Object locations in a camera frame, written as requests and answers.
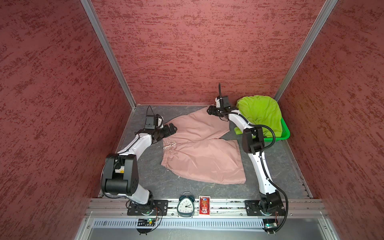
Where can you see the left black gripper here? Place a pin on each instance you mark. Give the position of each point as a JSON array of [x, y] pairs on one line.
[[167, 132]]

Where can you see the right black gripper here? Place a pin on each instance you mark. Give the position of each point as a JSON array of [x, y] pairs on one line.
[[213, 110]]

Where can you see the pink shorts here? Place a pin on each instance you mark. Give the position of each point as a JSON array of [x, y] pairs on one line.
[[198, 152]]

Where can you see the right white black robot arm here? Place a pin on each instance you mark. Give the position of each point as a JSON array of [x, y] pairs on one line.
[[253, 144]]

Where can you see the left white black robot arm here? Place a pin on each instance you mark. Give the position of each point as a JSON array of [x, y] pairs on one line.
[[120, 174]]

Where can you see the lime green shorts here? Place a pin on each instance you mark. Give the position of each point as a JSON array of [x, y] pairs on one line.
[[262, 110]]

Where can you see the green plastic basket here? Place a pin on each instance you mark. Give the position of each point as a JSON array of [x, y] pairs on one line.
[[285, 132]]

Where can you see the dark green alarm clock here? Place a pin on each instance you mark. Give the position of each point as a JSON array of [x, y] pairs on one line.
[[186, 207]]

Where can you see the red playing card box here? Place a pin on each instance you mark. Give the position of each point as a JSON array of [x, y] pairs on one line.
[[204, 205]]

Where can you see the left green circuit board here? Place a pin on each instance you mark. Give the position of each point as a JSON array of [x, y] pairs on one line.
[[146, 223]]

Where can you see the green circuit board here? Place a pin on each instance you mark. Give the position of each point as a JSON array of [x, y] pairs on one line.
[[270, 225], [146, 223]]

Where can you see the right green circuit board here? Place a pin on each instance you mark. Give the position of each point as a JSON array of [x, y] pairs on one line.
[[270, 225]]

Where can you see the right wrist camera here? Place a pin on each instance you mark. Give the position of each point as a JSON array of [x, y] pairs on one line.
[[218, 102]]

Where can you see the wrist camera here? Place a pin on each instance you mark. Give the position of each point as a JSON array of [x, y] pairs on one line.
[[158, 121], [218, 102]]

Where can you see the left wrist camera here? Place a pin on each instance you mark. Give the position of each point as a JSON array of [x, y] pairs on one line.
[[158, 121]]

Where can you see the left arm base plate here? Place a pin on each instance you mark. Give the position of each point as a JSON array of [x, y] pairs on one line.
[[156, 207]]

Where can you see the aluminium mounting rail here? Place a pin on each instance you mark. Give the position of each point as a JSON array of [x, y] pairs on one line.
[[220, 208]]

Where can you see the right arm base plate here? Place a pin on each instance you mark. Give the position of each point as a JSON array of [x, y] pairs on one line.
[[253, 207]]

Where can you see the left aluminium corner post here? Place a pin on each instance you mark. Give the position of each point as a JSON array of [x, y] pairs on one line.
[[96, 24]]

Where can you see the aluminium corner post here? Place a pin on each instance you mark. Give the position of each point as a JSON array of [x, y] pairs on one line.
[[318, 24], [96, 24]]

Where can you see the white perforated cable duct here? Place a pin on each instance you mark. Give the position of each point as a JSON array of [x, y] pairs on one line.
[[200, 224]]

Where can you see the right aluminium corner post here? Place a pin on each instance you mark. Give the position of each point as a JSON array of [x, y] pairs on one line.
[[318, 24]]

